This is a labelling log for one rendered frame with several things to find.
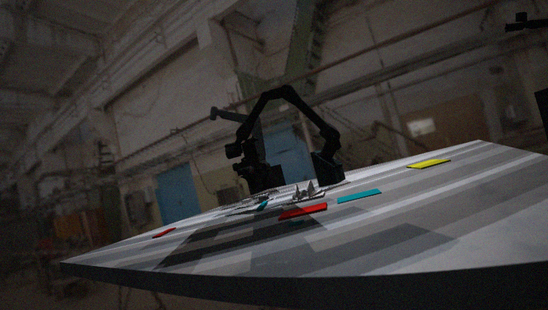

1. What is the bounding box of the cyan rectangular plate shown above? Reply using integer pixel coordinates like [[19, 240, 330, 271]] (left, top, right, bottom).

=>
[[337, 188, 382, 204]]

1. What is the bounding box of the teal flat bar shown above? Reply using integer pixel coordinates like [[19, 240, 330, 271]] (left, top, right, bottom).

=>
[[288, 220, 304, 227]]

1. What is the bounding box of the cyan long thin bar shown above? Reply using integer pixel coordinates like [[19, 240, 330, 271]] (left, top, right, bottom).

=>
[[257, 201, 268, 212]]

